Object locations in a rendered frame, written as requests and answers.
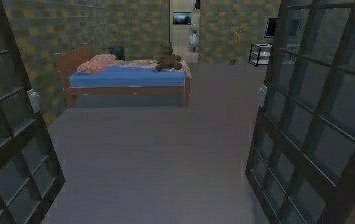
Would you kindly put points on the brown teddy bear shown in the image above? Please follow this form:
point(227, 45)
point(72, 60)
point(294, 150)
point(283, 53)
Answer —
point(168, 58)

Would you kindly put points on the brown bed with blue mattress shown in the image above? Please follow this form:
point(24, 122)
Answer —
point(125, 78)

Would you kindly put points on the pale grey statue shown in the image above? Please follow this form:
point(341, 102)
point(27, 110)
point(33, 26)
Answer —
point(194, 38)

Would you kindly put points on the small brown house plant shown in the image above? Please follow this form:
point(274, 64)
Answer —
point(234, 50)

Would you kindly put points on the black bin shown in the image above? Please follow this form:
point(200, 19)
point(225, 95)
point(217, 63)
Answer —
point(117, 52)

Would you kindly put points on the dark framed picture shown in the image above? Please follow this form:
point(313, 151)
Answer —
point(181, 18)

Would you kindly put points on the pink patterned pillow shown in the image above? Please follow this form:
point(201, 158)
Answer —
point(96, 63)

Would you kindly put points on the black metal shelf stand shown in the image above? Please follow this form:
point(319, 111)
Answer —
point(260, 54)

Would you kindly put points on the black television set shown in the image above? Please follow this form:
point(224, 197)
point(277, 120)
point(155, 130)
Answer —
point(271, 27)

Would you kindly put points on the black glass-paned door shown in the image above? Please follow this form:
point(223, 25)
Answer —
point(318, 120)
point(11, 140)

